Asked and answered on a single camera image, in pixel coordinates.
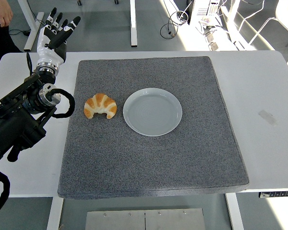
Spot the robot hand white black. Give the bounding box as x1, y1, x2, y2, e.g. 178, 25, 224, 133
36, 7, 82, 66

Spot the person's hand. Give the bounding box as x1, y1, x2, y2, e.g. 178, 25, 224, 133
0, 5, 14, 27

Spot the golden croissant bread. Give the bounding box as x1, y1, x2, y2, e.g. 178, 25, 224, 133
84, 92, 118, 119

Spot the white round plate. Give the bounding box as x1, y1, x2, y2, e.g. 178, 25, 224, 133
122, 88, 183, 137

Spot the grey metal plate with screws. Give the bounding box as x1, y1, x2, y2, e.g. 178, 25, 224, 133
85, 208, 206, 230

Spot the person's leg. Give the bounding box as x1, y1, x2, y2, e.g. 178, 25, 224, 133
0, 18, 24, 63

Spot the white desk leg with foot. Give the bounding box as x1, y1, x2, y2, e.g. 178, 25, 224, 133
17, 0, 45, 52
130, 0, 138, 47

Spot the grey felt mat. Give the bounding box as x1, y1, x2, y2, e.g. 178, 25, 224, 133
57, 56, 250, 200

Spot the white computer case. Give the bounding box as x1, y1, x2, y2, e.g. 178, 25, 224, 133
189, 0, 223, 26

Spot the white table leg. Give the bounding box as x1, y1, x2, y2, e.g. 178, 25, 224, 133
225, 193, 245, 230
47, 196, 64, 230

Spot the white power strip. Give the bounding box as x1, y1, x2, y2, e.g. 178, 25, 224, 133
204, 26, 231, 51

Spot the clear tape strip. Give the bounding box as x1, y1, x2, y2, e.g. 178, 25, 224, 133
258, 109, 278, 127

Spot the black table control panel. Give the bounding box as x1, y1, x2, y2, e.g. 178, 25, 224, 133
258, 191, 288, 198

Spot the thin black floor cable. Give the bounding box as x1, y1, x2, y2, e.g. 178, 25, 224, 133
9, 18, 48, 37

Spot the black looped floor cable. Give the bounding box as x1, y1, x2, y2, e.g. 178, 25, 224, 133
160, 11, 190, 38

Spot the white frame chair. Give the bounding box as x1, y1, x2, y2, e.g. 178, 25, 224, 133
237, 0, 288, 48

